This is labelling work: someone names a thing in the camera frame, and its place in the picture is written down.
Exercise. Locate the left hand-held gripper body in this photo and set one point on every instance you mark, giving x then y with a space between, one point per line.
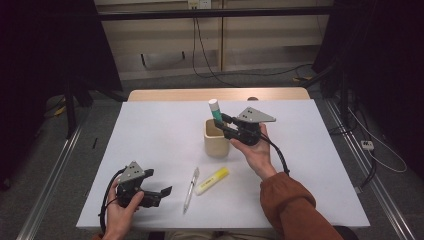
131 173

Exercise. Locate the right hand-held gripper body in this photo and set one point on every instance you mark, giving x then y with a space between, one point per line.
253 116

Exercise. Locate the green and white glue stick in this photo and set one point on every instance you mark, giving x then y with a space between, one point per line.
215 108

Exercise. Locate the beige square pen holder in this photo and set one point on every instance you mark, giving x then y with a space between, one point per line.
216 146

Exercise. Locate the clear ballpoint pen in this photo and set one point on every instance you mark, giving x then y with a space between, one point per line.
190 190

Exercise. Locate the yellow highlighter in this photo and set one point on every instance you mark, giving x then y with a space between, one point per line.
211 181

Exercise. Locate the person's right hand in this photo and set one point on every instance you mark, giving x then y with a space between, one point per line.
258 158

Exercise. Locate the person's left hand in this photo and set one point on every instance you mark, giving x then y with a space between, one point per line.
118 220

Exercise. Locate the round table grommet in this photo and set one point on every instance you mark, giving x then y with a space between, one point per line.
252 98

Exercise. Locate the wooden table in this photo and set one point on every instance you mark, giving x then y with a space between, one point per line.
200 94

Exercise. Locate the white table cover sheet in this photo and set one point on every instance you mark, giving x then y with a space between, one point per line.
166 133

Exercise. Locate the yellow floor tape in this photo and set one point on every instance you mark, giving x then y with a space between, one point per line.
302 79
60 111

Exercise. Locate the beige wooden cabinet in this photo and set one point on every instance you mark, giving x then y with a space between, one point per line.
266 40

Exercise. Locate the black metal stand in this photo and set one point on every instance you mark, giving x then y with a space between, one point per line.
70 110

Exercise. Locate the black horizontal bar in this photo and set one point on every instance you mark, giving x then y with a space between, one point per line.
216 13

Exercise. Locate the white power strip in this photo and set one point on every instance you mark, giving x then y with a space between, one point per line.
367 145

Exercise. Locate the black curtain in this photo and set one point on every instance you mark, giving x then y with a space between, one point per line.
383 50
40 50

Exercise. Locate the aluminium floor rail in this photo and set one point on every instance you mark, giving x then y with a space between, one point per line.
373 180
50 186

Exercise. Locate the white wall socket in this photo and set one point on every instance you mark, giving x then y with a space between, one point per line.
199 3

